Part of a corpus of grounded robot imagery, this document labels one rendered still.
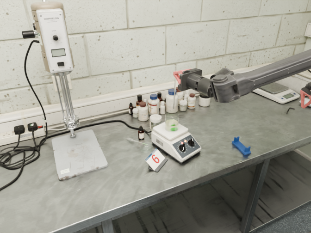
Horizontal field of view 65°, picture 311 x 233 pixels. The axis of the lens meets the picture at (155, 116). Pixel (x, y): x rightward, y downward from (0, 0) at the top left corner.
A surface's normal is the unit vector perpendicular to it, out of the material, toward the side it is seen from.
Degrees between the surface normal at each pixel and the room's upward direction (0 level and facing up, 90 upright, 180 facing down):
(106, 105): 90
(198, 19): 90
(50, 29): 90
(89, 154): 0
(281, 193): 1
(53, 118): 90
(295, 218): 0
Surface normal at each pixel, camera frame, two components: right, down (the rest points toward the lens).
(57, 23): 0.43, 0.45
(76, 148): -0.01, -0.86
